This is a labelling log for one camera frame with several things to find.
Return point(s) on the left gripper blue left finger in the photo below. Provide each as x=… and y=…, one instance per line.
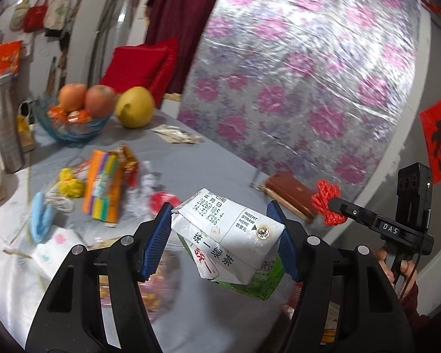
x=155, y=235

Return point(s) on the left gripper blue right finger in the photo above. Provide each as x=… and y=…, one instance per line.
x=287, y=247

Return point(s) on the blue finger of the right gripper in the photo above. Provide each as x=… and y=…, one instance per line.
x=335, y=207

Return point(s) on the red foam fruit net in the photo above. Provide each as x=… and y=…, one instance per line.
x=320, y=200

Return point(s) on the pink snack bag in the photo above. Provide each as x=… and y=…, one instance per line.
x=158, y=292

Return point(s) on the red plastic lid cup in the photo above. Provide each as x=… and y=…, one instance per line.
x=158, y=199

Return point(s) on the green tea carton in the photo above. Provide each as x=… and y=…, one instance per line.
x=230, y=244

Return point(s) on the colourful striped snack pack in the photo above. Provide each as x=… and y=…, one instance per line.
x=103, y=187

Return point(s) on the red gold snack wrapper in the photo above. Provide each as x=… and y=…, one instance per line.
x=129, y=165

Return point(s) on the yellow foam fruit net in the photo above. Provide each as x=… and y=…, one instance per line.
x=69, y=185

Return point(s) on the clear plastic wrap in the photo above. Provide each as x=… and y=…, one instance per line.
x=137, y=203

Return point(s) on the person right hand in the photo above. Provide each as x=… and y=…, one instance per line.
x=407, y=270

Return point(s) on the brown leather wallet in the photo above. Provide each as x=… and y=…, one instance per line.
x=292, y=194

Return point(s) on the grey tablecloth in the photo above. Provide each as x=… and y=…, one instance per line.
x=199, y=316

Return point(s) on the blue face mask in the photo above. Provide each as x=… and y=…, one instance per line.
x=41, y=218

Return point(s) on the white paper packets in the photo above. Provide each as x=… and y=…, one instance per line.
x=175, y=135

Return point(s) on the floral foil sheet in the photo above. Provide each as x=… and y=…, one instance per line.
x=314, y=88

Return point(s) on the yellow pomelo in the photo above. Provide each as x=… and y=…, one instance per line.
x=134, y=108

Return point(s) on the blue glass fruit bowl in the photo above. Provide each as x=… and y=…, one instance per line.
x=61, y=130

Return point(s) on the right apple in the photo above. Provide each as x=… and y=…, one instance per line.
x=100, y=101

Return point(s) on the apple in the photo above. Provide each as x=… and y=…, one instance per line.
x=100, y=101
x=72, y=97

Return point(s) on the left apple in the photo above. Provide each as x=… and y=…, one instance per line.
x=72, y=97

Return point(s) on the red cushion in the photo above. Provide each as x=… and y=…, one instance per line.
x=150, y=67

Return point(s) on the steel water bottle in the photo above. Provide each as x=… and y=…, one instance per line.
x=10, y=147

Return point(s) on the red gift box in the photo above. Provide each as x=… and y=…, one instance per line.
x=10, y=57

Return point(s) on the dark red curtain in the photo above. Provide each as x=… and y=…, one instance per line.
x=184, y=20

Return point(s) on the white tote bag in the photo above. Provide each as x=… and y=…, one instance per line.
x=56, y=15

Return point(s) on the red handbag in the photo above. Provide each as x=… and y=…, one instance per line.
x=34, y=18

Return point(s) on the beige hanging bag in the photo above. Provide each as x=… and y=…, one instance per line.
x=18, y=15

